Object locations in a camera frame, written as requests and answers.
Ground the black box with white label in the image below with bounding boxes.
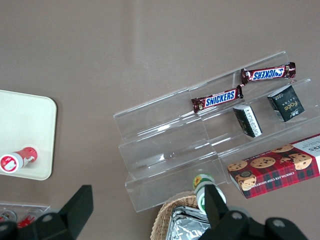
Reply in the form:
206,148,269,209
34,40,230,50
232,104,264,138

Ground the red tartan cookie box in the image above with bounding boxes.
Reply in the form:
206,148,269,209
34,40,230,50
226,133,320,200

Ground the clear acrylic bin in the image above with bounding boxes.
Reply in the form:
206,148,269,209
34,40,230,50
0,202,52,227

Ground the black box with gold print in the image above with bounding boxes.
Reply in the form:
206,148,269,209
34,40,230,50
266,84,305,123

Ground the small red white bottle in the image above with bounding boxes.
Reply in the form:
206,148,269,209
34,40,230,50
16,211,39,229
0,209,17,224

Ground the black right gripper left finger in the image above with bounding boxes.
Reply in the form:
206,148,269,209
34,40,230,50
16,184,94,240

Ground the green white sunflower bottle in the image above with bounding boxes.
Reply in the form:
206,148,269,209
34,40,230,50
191,173,227,216

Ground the foil wrapped sandwich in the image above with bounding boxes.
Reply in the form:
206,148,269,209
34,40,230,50
166,205,213,240

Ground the clear acrylic tiered stand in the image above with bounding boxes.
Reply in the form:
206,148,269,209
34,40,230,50
187,50,320,186
112,87,227,214

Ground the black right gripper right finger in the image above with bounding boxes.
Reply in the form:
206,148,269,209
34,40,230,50
198,184,265,240

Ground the Snickers chocolate bar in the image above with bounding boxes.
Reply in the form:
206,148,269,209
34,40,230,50
240,61,297,86
191,84,245,114

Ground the red white capped bottle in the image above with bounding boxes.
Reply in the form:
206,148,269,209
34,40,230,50
0,146,39,175

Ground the woven wicker basket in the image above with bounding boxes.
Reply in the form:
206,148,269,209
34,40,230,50
150,191,209,240

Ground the cream plastic tray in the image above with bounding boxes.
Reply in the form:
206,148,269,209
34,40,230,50
0,89,58,181

